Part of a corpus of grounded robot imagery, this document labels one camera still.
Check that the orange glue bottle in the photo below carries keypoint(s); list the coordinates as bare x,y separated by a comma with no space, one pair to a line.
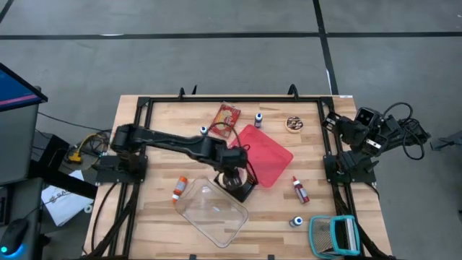
179,190

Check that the white tape roll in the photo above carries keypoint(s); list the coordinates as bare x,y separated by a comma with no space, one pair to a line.
89,208

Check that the red translucent plastic tray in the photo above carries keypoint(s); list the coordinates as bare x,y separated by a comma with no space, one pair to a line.
269,155

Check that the red ink bottle white cap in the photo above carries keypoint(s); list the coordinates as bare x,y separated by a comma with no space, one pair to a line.
300,190

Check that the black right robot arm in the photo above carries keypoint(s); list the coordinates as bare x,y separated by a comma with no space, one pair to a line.
352,166

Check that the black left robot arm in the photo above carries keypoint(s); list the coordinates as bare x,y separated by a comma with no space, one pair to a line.
173,141

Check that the clear plastic container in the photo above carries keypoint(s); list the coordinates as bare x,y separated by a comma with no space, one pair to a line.
213,213

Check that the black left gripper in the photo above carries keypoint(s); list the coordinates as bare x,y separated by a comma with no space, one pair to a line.
231,166

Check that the monitor with blue screen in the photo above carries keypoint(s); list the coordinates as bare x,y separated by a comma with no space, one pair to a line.
16,90

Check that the black aluminium table frame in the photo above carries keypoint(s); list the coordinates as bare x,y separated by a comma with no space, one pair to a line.
234,99

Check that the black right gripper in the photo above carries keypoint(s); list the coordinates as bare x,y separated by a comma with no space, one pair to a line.
353,130

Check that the small blue ink bottle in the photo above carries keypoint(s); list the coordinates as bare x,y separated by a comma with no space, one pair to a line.
258,120
296,221
204,130

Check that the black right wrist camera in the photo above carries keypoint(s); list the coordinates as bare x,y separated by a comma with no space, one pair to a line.
366,116

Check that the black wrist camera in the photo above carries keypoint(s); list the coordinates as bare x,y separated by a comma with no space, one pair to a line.
366,116
239,154

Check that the black table clamp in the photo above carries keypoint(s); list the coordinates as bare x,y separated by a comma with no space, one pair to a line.
293,90
182,92

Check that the black computer mouse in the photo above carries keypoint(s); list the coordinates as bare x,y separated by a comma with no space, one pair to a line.
13,234

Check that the small black square tray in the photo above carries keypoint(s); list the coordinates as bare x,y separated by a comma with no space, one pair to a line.
246,193

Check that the white paper bag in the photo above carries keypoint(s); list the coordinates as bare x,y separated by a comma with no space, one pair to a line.
63,202

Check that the teal mesh desk organizer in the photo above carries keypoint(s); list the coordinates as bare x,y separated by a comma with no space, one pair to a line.
334,236

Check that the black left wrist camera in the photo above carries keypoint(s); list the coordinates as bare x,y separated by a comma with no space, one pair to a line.
239,154

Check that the red snack packet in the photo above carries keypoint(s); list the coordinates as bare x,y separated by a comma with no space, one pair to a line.
225,117

